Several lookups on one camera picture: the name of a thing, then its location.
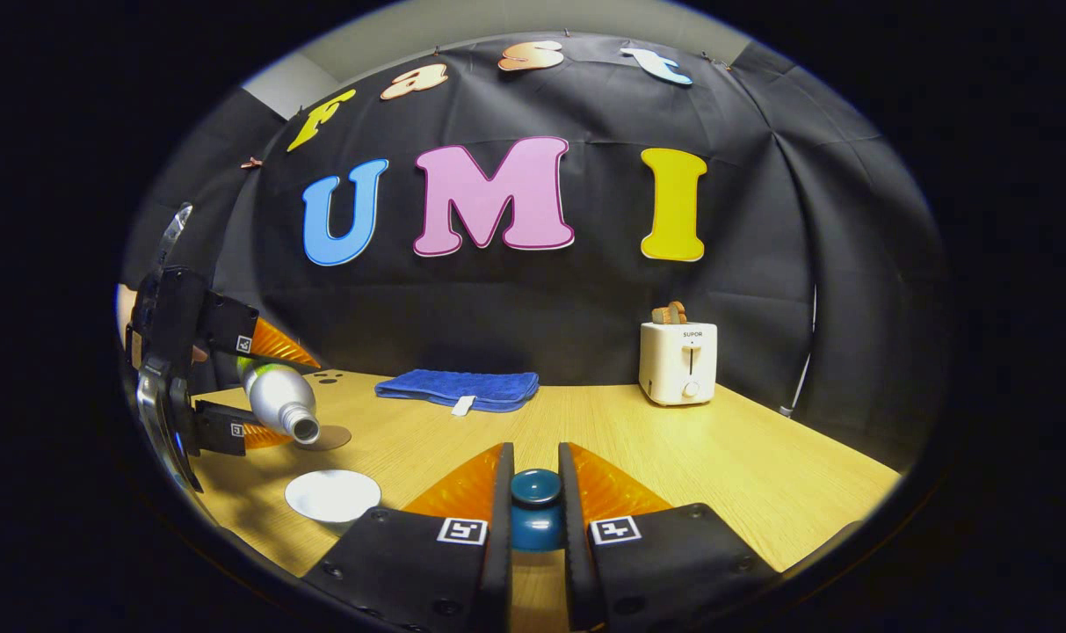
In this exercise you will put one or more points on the white toaster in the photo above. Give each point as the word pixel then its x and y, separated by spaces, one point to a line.
pixel 673 365

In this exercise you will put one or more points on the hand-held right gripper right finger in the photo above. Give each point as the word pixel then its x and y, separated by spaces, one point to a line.
pixel 576 554

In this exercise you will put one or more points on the teal white-lined teacup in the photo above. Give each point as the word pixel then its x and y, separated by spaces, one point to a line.
pixel 332 497

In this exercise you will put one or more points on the silver green-label water bottle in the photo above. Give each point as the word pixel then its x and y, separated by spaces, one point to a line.
pixel 278 396

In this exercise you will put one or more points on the folded blue towel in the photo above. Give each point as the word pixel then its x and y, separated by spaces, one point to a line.
pixel 453 387

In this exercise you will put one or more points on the round brown coaster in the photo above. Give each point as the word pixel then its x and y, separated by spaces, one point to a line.
pixel 332 438

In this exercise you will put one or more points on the black backdrop cloth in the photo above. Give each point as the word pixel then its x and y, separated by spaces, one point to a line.
pixel 515 308

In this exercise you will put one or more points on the teal teacup lid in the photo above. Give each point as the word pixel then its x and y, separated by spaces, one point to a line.
pixel 535 527

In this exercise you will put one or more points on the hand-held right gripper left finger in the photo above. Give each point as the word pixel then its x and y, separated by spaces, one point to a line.
pixel 502 545

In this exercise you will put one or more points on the bread slice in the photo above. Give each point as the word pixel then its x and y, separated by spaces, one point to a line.
pixel 669 314

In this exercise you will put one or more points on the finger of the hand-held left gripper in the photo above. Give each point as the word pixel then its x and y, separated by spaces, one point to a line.
pixel 216 426
pixel 229 325

